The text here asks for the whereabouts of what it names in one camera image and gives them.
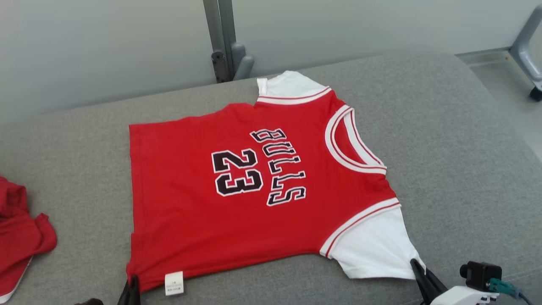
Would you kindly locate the grey metal post with hinge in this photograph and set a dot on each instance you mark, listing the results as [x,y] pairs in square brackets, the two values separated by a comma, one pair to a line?
[222,34]

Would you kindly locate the grey metal floor rail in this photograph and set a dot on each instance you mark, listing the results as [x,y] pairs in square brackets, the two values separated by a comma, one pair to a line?
[482,56]

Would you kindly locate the grey fabric sofa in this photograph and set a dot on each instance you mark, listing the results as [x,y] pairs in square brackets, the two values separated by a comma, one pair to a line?
[465,148]

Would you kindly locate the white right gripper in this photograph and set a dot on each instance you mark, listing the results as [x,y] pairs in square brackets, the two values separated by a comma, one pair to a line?
[461,296]

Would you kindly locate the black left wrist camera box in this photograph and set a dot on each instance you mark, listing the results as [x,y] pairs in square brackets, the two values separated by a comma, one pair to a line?
[89,302]

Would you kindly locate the red Bulls 23 jersey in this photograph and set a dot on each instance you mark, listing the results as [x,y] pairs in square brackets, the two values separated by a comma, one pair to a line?
[190,228]

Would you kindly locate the red shorts white side band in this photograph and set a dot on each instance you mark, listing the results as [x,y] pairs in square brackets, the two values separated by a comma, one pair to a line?
[21,237]

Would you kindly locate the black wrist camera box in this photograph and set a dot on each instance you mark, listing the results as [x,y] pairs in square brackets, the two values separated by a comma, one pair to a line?
[482,275]
[89,302]

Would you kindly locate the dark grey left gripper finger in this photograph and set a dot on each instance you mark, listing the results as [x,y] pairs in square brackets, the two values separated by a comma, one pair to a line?
[135,292]
[127,294]

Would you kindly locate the grey frame leg with caster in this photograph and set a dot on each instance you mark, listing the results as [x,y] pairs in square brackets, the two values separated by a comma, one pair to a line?
[525,55]

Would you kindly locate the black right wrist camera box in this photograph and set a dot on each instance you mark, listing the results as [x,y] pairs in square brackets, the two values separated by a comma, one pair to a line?
[482,275]

